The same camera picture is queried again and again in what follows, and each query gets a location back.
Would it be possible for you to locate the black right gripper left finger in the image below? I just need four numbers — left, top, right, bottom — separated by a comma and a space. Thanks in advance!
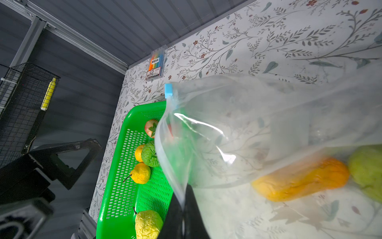
157, 194, 183, 239

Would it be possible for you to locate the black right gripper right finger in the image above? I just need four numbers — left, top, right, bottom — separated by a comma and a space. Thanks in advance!
183, 184, 210, 239

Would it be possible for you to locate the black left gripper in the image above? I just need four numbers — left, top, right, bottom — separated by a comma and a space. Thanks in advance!
1, 138, 102, 239

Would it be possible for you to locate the yellow-green wrinkled pear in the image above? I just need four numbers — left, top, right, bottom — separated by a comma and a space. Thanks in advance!
133, 207, 164, 239

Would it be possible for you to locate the green round fruit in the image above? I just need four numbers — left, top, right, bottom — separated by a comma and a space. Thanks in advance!
141, 141, 160, 168

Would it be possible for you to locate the clear zip top bag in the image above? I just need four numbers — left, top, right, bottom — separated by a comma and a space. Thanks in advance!
155, 62, 382, 239

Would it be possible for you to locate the orange carrot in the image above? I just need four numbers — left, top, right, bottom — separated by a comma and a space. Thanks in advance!
251, 158, 350, 202

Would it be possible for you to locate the green guava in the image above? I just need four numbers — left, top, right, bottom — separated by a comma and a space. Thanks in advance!
348, 144, 382, 203

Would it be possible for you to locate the green plastic tray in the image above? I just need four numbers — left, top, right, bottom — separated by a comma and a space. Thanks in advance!
95, 101, 180, 239

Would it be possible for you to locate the yellow pear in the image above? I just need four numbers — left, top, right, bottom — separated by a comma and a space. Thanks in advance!
123, 163, 151, 184

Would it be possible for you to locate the yellow tag on basket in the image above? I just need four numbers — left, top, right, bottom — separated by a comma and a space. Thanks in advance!
40, 77, 57, 111

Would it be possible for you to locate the small yellow lemon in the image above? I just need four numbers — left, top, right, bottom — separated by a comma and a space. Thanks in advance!
134, 144, 145, 163

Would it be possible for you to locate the red apple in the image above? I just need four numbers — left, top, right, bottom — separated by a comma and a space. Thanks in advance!
144, 119, 174, 139

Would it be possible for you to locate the coloured marker pack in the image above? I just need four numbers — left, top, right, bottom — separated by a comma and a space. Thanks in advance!
145, 45, 168, 81

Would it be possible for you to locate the black wire basket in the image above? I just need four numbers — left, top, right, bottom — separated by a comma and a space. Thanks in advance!
1, 62, 60, 167

